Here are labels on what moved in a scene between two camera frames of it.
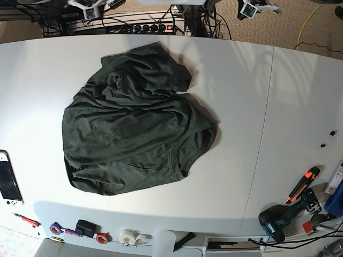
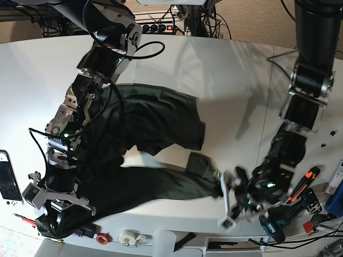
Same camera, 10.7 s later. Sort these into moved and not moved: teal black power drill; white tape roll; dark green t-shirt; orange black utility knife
Moved: dark green t-shirt
Not moved: white tape roll; orange black utility knife; teal black power drill
